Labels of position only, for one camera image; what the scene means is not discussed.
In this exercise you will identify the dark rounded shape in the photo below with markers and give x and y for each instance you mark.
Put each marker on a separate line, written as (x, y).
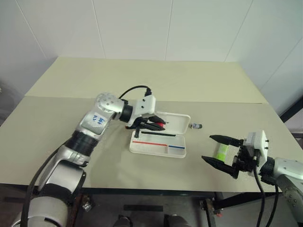
(176, 221)
(122, 221)

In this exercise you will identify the small metal bracket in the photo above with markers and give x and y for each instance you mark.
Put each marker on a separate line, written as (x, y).
(86, 206)

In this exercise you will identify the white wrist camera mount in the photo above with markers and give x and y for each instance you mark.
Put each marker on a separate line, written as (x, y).
(259, 144)
(146, 106)

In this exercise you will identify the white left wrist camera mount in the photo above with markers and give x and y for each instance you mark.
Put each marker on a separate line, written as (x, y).
(146, 106)

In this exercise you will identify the black metal frame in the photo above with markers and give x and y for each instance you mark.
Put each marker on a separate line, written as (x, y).
(292, 106)

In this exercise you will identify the red marker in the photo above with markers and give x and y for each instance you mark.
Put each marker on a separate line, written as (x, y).
(161, 123)

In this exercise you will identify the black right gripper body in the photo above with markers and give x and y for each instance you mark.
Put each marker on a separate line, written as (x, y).
(245, 159)

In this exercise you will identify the long black pen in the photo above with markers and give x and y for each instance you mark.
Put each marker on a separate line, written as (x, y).
(158, 134)

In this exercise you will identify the white open pencil case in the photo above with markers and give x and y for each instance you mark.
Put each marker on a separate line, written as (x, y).
(154, 150)

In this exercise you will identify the pale yellow table sheet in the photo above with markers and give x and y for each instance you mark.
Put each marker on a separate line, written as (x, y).
(142, 78)

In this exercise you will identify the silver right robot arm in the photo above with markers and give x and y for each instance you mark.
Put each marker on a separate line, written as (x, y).
(288, 170)

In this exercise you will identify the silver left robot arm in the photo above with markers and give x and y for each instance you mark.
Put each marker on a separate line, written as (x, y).
(94, 120)

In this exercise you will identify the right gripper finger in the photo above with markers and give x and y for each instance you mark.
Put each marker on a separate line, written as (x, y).
(225, 140)
(220, 165)

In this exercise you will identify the black table frame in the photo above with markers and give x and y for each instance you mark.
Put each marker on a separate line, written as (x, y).
(142, 192)

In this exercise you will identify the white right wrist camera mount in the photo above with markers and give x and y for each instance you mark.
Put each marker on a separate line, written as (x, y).
(259, 144)

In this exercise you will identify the red clamp on frame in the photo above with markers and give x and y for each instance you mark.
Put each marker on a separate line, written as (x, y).
(218, 213)

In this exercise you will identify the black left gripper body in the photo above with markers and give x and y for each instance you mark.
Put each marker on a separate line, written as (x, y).
(139, 122)

